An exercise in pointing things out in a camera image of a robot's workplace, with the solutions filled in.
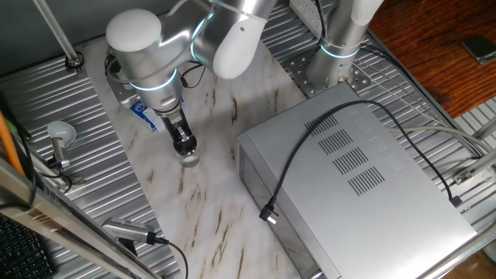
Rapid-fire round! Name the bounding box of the white power strip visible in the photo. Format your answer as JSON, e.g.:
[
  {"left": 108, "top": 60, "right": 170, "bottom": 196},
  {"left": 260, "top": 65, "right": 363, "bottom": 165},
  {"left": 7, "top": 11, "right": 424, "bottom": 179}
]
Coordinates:
[{"left": 289, "top": 0, "right": 325, "bottom": 28}]

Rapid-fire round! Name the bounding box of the wrist camera with metal bracket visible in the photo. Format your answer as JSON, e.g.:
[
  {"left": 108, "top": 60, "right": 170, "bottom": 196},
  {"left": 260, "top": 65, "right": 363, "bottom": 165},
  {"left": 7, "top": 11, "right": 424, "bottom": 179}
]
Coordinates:
[{"left": 111, "top": 83, "right": 141, "bottom": 110}]

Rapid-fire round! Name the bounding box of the black power cable with plug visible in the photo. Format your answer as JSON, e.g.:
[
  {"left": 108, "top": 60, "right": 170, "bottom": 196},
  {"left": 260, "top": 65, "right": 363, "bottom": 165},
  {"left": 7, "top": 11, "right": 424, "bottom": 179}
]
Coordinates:
[{"left": 258, "top": 99, "right": 463, "bottom": 226}]

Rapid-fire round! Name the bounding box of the black keyboard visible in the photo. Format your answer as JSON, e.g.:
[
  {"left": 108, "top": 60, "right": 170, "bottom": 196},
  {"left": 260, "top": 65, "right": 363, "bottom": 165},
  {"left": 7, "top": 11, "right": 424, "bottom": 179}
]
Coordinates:
[{"left": 0, "top": 215, "right": 57, "bottom": 279}]

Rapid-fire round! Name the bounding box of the blue tissue pack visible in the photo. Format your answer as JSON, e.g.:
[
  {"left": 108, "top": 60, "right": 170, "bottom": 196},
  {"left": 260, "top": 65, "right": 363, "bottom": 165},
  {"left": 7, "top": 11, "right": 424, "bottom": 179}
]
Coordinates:
[{"left": 129, "top": 98, "right": 185, "bottom": 133}]

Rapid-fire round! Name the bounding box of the black jar lid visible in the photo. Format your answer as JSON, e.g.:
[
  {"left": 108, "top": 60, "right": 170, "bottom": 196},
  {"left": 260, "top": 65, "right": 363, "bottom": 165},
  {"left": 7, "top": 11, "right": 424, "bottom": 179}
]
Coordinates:
[{"left": 173, "top": 139, "right": 198, "bottom": 157}]

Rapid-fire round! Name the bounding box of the clear glass jar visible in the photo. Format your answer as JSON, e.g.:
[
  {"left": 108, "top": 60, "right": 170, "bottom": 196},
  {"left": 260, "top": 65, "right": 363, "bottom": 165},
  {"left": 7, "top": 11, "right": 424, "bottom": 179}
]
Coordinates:
[{"left": 176, "top": 150, "right": 202, "bottom": 168}]

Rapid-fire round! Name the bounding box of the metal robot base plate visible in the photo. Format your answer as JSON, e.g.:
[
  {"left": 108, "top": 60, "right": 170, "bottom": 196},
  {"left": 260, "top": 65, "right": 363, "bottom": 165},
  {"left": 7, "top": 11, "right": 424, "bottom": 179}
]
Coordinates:
[{"left": 285, "top": 48, "right": 373, "bottom": 98}]

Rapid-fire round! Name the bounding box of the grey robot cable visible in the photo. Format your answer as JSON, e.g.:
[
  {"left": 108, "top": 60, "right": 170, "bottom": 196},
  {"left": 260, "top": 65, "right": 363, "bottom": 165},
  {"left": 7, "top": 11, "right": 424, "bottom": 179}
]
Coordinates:
[{"left": 387, "top": 126, "right": 494, "bottom": 154}]

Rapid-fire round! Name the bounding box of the aluminium rail bracket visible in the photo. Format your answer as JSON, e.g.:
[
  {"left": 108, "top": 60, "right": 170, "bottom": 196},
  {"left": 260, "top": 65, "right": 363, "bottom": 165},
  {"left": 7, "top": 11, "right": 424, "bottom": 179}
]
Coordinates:
[{"left": 452, "top": 149, "right": 496, "bottom": 186}]

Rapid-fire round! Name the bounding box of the silver metal box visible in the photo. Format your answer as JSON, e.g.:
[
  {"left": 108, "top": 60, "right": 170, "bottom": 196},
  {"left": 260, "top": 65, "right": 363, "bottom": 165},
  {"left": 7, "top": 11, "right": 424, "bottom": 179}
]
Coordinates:
[{"left": 236, "top": 81, "right": 478, "bottom": 279}]

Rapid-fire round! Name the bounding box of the aluminium frame bar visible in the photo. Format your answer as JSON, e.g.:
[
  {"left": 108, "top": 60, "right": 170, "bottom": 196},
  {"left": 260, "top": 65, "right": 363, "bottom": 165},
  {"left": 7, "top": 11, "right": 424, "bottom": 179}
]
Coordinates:
[{"left": 0, "top": 157, "right": 162, "bottom": 279}]

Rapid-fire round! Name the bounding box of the black camera cable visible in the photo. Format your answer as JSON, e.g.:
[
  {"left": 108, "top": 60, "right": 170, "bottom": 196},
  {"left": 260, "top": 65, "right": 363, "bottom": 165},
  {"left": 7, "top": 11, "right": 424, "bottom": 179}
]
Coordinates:
[{"left": 146, "top": 231, "right": 190, "bottom": 279}]

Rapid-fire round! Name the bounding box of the silver depth camera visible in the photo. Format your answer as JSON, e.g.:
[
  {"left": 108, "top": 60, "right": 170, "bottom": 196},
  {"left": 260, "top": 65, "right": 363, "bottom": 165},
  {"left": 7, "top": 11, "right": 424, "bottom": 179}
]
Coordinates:
[{"left": 101, "top": 217, "right": 156, "bottom": 246}]

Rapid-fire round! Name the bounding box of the white marble board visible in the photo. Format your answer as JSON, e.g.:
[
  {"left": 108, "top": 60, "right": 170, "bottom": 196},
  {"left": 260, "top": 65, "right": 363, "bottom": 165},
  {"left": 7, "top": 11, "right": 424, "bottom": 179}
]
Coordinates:
[{"left": 75, "top": 36, "right": 307, "bottom": 279}]

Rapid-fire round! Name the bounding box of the metal pole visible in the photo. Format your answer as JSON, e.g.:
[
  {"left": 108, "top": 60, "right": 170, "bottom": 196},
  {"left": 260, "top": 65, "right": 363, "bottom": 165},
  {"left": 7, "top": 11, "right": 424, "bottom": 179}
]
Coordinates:
[{"left": 33, "top": 0, "right": 85, "bottom": 74}]

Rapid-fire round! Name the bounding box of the orange rod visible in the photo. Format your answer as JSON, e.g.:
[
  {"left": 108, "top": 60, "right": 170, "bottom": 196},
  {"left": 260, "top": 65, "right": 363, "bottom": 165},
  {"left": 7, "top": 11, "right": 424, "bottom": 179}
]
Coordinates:
[{"left": 0, "top": 110, "right": 25, "bottom": 177}]

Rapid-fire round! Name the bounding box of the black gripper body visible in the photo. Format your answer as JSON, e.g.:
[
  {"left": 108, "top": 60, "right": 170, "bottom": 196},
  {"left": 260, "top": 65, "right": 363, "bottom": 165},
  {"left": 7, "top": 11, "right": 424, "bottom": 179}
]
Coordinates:
[{"left": 160, "top": 108, "right": 189, "bottom": 135}]

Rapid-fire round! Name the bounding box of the dark flat device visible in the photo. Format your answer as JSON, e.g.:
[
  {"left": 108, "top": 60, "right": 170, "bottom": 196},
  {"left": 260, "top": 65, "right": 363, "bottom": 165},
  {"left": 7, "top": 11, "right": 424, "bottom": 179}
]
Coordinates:
[{"left": 460, "top": 33, "right": 496, "bottom": 66}]

